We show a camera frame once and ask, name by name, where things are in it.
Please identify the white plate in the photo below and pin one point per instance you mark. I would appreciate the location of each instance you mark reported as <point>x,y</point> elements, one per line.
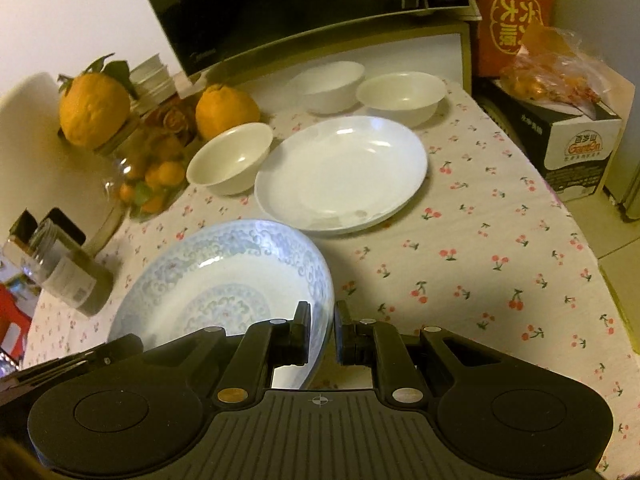
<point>340,170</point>

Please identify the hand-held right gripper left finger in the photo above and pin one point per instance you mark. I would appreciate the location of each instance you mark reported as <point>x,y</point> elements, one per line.
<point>302,332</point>

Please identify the white bowl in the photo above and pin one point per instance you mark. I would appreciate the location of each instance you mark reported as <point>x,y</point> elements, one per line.
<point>225,160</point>
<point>325,90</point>
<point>400,95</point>

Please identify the orange carton box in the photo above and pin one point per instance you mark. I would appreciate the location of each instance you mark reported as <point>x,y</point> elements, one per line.
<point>505,20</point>

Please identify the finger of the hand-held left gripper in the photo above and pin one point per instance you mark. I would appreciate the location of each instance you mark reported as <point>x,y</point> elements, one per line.
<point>65,366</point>

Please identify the plastic bag of oranges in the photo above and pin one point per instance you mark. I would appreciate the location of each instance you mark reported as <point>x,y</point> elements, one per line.
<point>550,80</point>

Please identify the red stool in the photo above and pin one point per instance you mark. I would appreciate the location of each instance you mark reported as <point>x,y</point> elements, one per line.
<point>12,320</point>

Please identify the white kitchen appliance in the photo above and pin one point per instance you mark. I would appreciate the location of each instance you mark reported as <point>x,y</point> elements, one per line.
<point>30,160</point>

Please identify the large orange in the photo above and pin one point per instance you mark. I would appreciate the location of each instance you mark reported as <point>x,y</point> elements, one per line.
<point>225,112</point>

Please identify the glass jar of kumquats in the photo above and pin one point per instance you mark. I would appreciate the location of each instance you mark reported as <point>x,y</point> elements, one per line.
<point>150,175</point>

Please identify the black and white cardboard box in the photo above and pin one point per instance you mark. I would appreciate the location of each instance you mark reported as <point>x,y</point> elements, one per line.
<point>575,155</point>

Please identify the orange with leaves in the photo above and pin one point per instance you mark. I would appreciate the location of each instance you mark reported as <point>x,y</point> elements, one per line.
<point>92,110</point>

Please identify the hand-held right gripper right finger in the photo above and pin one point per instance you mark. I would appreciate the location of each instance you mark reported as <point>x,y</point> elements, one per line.
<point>343,332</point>

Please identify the blue patterned plate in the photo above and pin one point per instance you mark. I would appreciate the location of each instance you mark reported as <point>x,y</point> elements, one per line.
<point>215,280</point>

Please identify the clear jar with dark contents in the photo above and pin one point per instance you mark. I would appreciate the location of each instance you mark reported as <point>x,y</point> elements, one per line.
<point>75,280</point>

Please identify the black microwave oven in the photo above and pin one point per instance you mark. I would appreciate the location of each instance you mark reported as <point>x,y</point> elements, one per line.
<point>275,0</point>

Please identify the cherry print tablecloth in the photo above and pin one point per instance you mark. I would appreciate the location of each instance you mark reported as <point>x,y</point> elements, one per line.
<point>475,260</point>

